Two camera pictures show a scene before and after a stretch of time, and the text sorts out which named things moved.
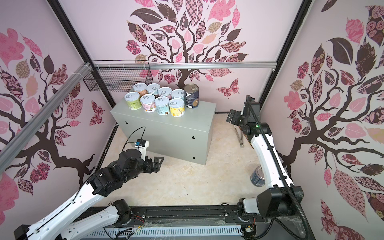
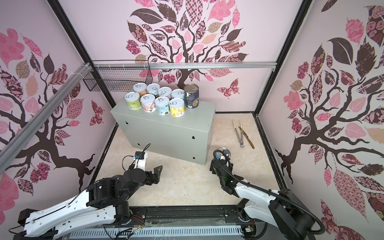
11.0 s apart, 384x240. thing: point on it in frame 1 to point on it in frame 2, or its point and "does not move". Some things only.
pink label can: x=148 y=102 does not move
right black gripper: x=237 y=114 to x=212 y=166
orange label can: x=140 y=88 does not move
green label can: x=133 y=100 does not move
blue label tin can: x=257 y=177 to x=222 y=153
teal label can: x=179 y=93 does not move
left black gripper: x=149 y=169 to x=156 y=176
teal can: x=162 y=104 does not move
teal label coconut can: x=153 y=88 does not move
